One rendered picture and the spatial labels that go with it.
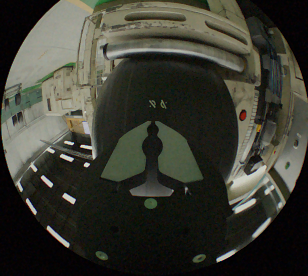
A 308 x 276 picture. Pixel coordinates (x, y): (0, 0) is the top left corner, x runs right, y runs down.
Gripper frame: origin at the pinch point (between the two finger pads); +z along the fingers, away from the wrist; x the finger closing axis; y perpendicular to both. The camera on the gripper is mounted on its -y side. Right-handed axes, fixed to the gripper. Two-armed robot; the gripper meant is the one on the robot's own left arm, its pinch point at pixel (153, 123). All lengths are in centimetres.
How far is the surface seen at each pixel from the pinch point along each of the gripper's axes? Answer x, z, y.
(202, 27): 9.3, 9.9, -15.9
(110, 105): -6.2, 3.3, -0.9
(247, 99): 33.8, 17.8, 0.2
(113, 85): -6.5, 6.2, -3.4
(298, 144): 54, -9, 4
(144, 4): -2.1, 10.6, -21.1
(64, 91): -344, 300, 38
